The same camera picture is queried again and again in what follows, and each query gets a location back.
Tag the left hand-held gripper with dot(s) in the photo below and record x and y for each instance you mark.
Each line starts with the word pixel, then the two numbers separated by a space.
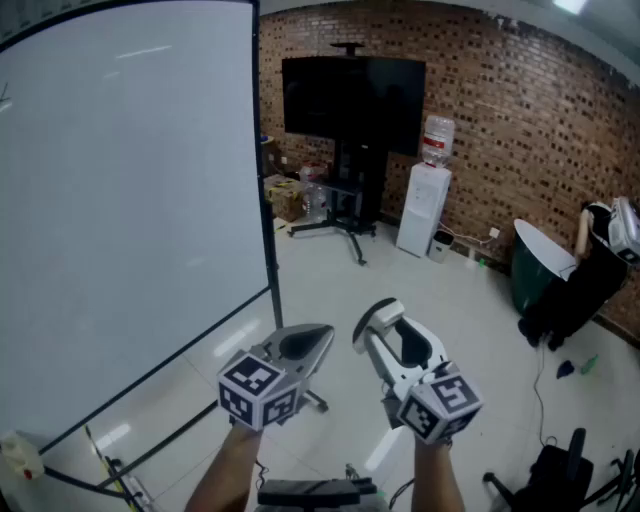
pixel 260 390

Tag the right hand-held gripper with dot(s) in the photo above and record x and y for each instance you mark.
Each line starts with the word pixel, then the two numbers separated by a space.
pixel 440 405

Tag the large white whiteboard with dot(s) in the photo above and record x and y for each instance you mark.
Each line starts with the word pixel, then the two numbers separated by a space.
pixel 125 200

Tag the person's right forearm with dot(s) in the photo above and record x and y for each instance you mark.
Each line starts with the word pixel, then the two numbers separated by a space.
pixel 440 480

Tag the person's left forearm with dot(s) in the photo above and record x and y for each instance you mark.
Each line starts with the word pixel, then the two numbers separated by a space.
pixel 225 470

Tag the small white waste bin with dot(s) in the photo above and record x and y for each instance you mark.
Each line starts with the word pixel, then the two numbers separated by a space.
pixel 441 246

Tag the white water dispenser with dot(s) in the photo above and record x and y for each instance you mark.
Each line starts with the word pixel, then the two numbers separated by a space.
pixel 422 210

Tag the clear plastic water jug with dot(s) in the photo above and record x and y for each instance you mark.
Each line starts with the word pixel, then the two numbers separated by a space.
pixel 316 200

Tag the black wheeled television stand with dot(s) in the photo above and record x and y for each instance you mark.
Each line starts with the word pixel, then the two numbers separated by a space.
pixel 352 200

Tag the cardboard box with yellow tape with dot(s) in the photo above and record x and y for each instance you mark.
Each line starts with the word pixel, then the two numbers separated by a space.
pixel 282 197

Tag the black chest-mounted device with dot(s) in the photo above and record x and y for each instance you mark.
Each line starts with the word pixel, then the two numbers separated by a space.
pixel 315 491

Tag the blue cloth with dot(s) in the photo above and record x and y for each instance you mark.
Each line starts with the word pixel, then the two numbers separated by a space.
pixel 566 369

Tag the green plastic bottle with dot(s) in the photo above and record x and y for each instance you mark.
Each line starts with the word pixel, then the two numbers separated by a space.
pixel 590 364

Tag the clear water dispenser bottle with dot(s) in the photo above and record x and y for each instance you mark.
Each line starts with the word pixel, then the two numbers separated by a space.
pixel 439 142

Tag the black office chair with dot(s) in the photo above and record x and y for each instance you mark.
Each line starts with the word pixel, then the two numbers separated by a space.
pixel 565 475

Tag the black flat screen television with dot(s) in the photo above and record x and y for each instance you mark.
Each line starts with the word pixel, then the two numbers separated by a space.
pixel 352 100

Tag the yellow measuring strip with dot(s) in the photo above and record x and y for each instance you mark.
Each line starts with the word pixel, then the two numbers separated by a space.
pixel 112 470

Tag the ceiling light panel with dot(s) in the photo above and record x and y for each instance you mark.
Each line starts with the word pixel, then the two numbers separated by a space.
pixel 570 5

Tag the white wall socket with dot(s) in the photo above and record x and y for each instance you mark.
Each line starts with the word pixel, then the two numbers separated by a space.
pixel 494 232

